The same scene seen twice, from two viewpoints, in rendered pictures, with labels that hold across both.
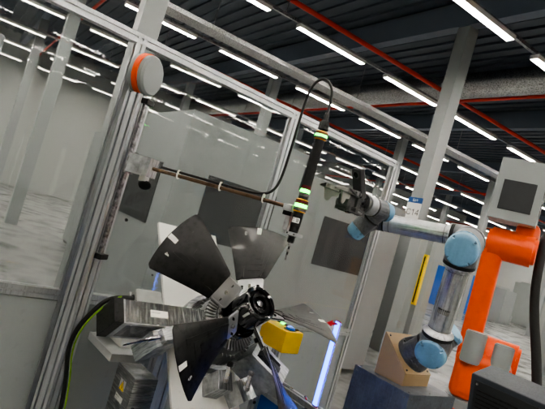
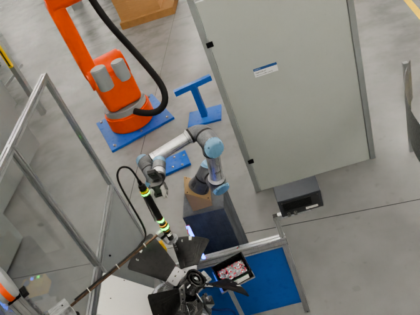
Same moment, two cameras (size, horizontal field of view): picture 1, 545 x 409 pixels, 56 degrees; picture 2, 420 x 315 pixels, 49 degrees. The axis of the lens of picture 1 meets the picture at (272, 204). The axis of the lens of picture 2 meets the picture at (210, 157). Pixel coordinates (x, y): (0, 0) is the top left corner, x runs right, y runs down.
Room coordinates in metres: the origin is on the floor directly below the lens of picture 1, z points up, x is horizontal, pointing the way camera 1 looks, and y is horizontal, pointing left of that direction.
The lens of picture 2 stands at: (0.17, 0.81, 3.12)
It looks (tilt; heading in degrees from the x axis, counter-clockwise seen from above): 36 degrees down; 319
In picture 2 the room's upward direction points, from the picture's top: 23 degrees counter-clockwise
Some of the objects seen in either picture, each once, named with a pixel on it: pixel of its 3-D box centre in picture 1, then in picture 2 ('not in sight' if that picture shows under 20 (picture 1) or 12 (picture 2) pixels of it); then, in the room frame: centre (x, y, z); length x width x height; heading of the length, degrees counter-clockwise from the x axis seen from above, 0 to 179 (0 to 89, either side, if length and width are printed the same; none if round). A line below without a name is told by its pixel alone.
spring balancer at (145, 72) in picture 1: (145, 75); (1, 285); (1.92, 0.60, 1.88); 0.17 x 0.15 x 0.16; 129
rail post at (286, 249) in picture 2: not in sight; (296, 279); (1.54, -0.71, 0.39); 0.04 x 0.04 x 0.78; 39
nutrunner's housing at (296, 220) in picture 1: (309, 177); (157, 213); (1.72, -0.09, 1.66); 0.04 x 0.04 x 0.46
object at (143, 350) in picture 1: (156, 343); not in sight; (1.56, 0.22, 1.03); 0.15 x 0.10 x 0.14; 39
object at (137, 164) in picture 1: (141, 165); (61, 314); (1.90, 0.51, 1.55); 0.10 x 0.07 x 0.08; 74
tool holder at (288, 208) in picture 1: (293, 221); (167, 234); (1.73, -0.08, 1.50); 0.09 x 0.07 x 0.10; 74
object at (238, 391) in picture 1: (238, 392); (205, 303); (1.71, -0.07, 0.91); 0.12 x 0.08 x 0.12; 39
